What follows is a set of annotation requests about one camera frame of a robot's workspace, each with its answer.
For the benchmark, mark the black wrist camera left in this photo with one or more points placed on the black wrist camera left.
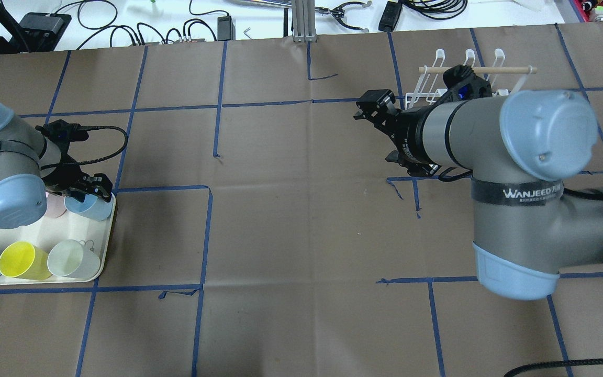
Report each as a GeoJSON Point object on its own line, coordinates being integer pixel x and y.
{"type": "Point", "coordinates": [61, 131]}

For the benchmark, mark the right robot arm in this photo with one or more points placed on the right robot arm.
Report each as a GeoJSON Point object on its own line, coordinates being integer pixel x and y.
{"type": "Point", "coordinates": [519, 148]}

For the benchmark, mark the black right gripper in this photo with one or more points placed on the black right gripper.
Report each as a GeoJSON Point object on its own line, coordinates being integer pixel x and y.
{"type": "Point", "coordinates": [408, 135]}

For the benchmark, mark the yellow plastic cup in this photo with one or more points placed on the yellow plastic cup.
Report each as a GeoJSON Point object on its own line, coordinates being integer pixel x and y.
{"type": "Point", "coordinates": [23, 260]}

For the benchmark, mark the light blue plastic cup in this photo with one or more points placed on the light blue plastic cup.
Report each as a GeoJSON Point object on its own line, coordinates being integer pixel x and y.
{"type": "Point", "coordinates": [92, 207]}

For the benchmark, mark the aluminium frame post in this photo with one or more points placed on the aluminium frame post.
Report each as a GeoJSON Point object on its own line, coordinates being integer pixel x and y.
{"type": "Point", "coordinates": [303, 20]}

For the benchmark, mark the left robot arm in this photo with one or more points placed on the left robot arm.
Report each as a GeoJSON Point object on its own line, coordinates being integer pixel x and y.
{"type": "Point", "coordinates": [35, 162]}

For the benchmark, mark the white plastic cup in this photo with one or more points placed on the white plastic cup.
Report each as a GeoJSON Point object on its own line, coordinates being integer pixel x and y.
{"type": "Point", "coordinates": [72, 259]}

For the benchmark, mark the pink plastic cup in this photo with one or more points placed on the pink plastic cup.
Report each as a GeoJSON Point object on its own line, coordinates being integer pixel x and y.
{"type": "Point", "coordinates": [55, 206]}

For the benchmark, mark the white wire cup rack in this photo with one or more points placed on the white wire cup rack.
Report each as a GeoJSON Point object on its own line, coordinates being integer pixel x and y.
{"type": "Point", "coordinates": [438, 83]}

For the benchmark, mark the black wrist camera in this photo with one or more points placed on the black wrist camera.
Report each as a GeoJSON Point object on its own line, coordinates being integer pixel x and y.
{"type": "Point", "coordinates": [61, 131]}
{"type": "Point", "coordinates": [464, 84]}

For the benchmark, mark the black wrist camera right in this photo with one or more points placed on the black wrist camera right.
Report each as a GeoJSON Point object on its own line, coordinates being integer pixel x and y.
{"type": "Point", "coordinates": [464, 84]}

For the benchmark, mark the cream plastic tray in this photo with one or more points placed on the cream plastic tray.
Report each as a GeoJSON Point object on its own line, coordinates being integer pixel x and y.
{"type": "Point", "coordinates": [48, 232]}

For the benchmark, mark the reacher grabber tool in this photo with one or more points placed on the reacher grabber tool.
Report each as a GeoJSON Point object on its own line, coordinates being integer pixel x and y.
{"type": "Point", "coordinates": [338, 13]}

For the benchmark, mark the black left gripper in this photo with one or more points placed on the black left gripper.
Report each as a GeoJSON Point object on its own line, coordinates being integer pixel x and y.
{"type": "Point", "coordinates": [67, 175]}

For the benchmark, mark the black power adapter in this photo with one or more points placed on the black power adapter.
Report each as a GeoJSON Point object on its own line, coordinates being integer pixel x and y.
{"type": "Point", "coordinates": [390, 16]}

